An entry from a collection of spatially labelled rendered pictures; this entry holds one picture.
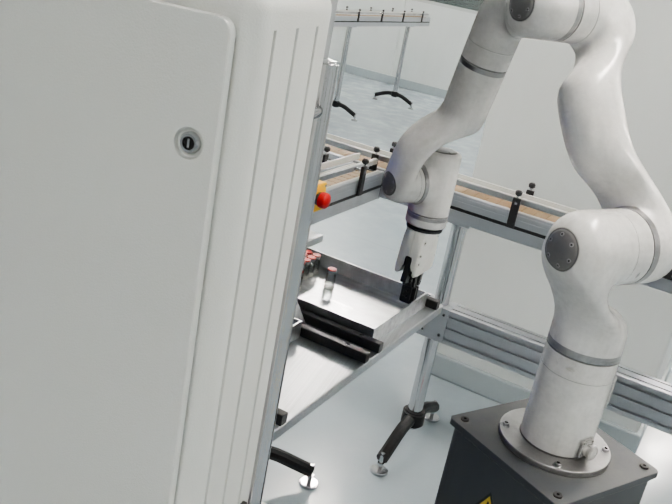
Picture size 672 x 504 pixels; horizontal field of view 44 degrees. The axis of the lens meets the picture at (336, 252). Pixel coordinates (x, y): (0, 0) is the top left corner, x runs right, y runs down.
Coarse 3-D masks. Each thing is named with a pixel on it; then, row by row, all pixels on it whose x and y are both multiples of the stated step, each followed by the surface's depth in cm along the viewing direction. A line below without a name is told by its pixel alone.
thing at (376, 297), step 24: (336, 264) 191; (312, 288) 181; (336, 288) 183; (360, 288) 186; (384, 288) 186; (312, 312) 166; (336, 312) 172; (360, 312) 174; (384, 312) 176; (408, 312) 174
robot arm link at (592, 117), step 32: (608, 0) 133; (576, 32) 133; (608, 32) 134; (576, 64) 136; (608, 64) 131; (576, 96) 130; (608, 96) 129; (576, 128) 130; (608, 128) 128; (576, 160) 132; (608, 160) 129; (608, 192) 133; (640, 192) 130
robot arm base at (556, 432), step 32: (544, 352) 137; (544, 384) 136; (576, 384) 133; (608, 384) 134; (512, 416) 147; (544, 416) 137; (576, 416) 134; (512, 448) 138; (544, 448) 138; (576, 448) 137; (608, 448) 142
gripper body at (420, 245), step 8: (408, 224) 170; (408, 232) 169; (416, 232) 168; (424, 232) 168; (432, 232) 168; (440, 232) 170; (408, 240) 169; (416, 240) 168; (424, 240) 168; (432, 240) 171; (400, 248) 170; (408, 248) 169; (416, 248) 168; (424, 248) 169; (432, 248) 173; (400, 256) 170; (416, 256) 169; (424, 256) 171; (432, 256) 175; (400, 264) 171; (416, 264) 169; (424, 264) 172; (416, 272) 170
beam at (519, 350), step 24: (456, 312) 268; (480, 312) 271; (432, 336) 273; (456, 336) 269; (480, 336) 265; (504, 336) 261; (528, 336) 260; (504, 360) 263; (528, 360) 259; (624, 384) 247; (648, 384) 243; (624, 408) 247; (648, 408) 244
